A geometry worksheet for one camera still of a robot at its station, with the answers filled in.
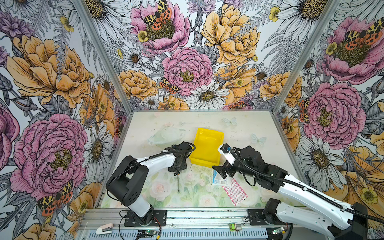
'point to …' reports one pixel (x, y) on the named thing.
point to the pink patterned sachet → (235, 192)
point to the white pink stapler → (105, 229)
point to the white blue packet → (218, 180)
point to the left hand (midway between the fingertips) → (177, 170)
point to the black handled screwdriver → (178, 185)
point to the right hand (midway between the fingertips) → (220, 163)
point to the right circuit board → (275, 231)
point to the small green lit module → (232, 227)
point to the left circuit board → (144, 232)
